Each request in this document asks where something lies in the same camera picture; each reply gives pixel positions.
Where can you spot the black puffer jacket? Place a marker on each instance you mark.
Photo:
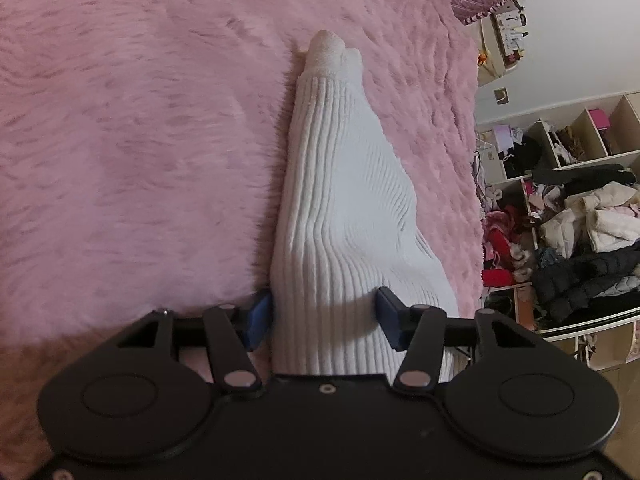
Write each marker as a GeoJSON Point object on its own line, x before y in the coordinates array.
{"type": "Point", "coordinates": [585, 280]}

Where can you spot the white shelf unit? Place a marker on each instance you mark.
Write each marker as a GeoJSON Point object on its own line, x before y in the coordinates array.
{"type": "Point", "coordinates": [584, 132]}

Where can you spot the long black cloth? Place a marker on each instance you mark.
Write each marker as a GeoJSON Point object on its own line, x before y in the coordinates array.
{"type": "Point", "coordinates": [585, 174]}

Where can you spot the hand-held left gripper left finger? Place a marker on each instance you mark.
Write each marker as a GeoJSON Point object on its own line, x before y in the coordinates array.
{"type": "Point", "coordinates": [260, 320]}

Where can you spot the group of small cosmetic items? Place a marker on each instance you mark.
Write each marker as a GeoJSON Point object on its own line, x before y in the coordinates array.
{"type": "Point", "coordinates": [511, 30]}

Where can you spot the pink fluffy blanket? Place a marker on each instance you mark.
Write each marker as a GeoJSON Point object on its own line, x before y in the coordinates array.
{"type": "Point", "coordinates": [125, 135]}

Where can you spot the white puffy jacket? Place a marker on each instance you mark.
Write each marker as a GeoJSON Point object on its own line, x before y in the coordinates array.
{"type": "Point", "coordinates": [610, 225]}

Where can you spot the cream nightstand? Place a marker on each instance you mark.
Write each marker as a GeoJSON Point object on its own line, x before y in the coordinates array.
{"type": "Point", "coordinates": [487, 57]}

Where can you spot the pink box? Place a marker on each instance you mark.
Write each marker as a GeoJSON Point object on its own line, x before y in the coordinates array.
{"type": "Point", "coordinates": [598, 119]}

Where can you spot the red clothes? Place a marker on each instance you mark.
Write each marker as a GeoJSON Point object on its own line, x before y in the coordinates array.
{"type": "Point", "coordinates": [500, 230]}

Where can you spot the white ribbed knit garment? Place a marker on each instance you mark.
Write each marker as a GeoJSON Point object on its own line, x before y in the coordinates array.
{"type": "Point", "coordinates": [340, 210]}

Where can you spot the gold wall switch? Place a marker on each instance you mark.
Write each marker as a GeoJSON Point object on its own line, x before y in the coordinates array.
{"type": "Point", "coordinates": [501, 96]}

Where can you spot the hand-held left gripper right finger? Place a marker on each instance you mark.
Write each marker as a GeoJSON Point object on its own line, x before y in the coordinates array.
{"type": "Point", "coordinates": [390, 317]}

